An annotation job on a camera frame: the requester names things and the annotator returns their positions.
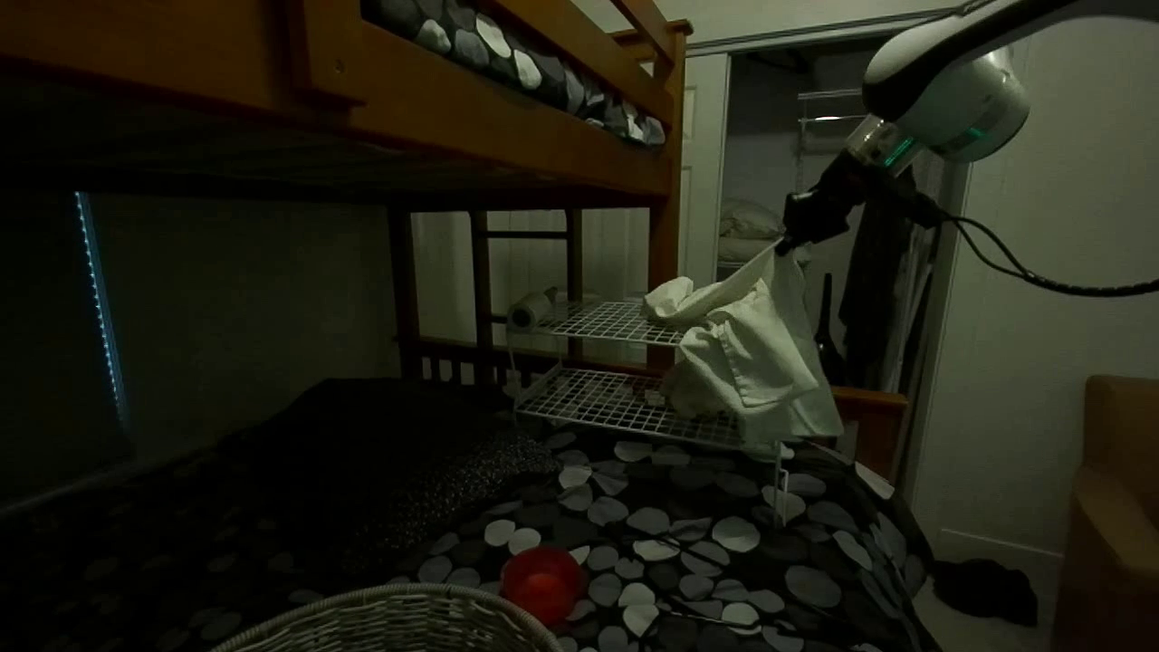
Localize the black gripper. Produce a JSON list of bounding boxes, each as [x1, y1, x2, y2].
[[771, 147, 892, 262]]

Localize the white cloth garment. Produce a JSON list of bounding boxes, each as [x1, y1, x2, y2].
[[637, 235, 848, 464]]

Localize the white pillow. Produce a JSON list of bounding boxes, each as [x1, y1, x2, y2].
[[717, 197, 789, 244]]

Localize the folded white bedding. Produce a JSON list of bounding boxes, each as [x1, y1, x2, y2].
[[717, 233, 787, 275]]

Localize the dark hanging clothes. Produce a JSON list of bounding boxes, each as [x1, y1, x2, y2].
[[817, 191, 938, 395]]

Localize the closet shelf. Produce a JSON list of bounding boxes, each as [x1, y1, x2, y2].
[[793, 84, 869, 136]]

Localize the wooden nightstand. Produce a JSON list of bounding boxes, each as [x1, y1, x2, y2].
[[829, 384, 916, 482]]

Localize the small grey plush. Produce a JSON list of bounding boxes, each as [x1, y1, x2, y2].
[[503, 284, 573, 332]]

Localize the pebble pattern duvet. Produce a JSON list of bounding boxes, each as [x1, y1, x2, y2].
[[0, 414, 941, 652]]

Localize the pebble pattern mattress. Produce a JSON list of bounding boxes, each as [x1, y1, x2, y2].
[[358, 0, 670, 152]]

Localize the dark cloth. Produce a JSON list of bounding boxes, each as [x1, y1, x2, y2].
[[929, 555, 1041, 631]]

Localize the red ball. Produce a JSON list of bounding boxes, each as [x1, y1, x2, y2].
[[495, 542, 589, 631]]

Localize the dark speckled blanket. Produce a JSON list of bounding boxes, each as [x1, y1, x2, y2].
[[208, 373, 560, 587]]

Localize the woven wicker basket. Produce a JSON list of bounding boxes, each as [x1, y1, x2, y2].
[[208, 578, 563, 652]]

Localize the blue led light strip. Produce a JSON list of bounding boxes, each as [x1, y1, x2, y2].
[[67, 187, 132, 436]]

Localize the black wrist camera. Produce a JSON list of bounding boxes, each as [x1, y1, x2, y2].
[[872, 175, 950, 233]]

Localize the black cable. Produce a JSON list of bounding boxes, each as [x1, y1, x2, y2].
[[938, 210, 1159, 302]]

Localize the white wire rack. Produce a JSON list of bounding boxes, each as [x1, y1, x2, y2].
[[503, 293, 781, 461]]

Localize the wooden bunk bed frame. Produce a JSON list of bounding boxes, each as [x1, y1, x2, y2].
[[0, 0, 697, 391]]

